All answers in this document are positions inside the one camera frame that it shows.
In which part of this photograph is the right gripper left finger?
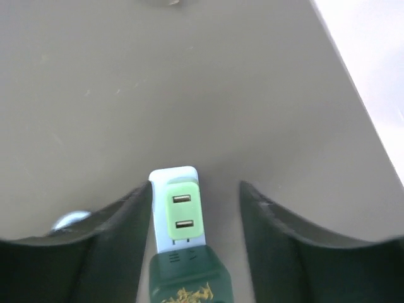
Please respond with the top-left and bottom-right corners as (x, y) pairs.
(1, 182), (152, 302)

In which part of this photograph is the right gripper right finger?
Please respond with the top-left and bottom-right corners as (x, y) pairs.
(239, 181), (403, 302)

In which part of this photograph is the dark green cube adapter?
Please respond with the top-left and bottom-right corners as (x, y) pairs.
(149, 245), (234, 302)

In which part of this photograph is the light green usb charger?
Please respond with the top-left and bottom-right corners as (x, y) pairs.
(165, 179), (204, 241)

